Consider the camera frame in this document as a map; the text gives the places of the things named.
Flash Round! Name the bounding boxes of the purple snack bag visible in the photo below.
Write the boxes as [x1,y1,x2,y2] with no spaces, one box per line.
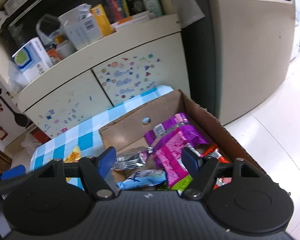
[144,113,214,152]

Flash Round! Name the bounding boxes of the cardboard box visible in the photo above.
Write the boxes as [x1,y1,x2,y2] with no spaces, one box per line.
[98,88,278,188]

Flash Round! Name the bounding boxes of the green snack bag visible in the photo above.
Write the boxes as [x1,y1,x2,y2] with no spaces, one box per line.
[159,175,193,193]

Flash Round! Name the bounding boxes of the yellow box on shelf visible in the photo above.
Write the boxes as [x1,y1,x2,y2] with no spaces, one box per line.
[90,4,114,37]

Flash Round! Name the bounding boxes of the pink snack packet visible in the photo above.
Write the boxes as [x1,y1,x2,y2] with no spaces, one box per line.
[154,128,189,187]

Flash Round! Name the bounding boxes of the green white carton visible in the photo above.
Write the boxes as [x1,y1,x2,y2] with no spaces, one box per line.
[142,0,164,17]

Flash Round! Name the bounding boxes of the red cardboard carton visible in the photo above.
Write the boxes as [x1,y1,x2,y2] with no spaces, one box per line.
[30,127,51,144]

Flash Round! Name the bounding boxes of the white blue snack bag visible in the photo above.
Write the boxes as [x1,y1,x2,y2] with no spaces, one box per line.
[116,169,166,190]

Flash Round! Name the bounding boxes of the white barcode box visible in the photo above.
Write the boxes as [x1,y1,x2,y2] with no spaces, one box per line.
[58,3,102,50]

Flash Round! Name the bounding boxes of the yellow snack packet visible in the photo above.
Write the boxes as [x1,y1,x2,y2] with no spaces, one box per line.
[63,145,82,183]

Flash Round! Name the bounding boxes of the cream cabinet with stickers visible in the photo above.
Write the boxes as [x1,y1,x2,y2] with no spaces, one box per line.
[0,0,190,138]

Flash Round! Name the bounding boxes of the clear plastic bag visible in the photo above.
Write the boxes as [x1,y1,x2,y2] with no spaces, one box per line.
[21,133,42,155]

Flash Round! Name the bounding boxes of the blue white medicine box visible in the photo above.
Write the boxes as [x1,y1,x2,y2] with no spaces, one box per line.
[12,37,53,83]

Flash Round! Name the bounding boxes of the cream refrigerator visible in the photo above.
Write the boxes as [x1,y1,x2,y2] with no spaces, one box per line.
[181,0,295,124]

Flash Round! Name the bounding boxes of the blue checkered tablecloth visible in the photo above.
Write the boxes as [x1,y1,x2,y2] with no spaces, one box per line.
[29,84,175,190]

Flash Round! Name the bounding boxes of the red orange snack bag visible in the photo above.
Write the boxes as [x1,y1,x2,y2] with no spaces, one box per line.
[189,143,233,190]

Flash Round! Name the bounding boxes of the silver foil snack packet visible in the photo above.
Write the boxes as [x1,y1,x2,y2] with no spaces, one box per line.
[111,146,153,171]

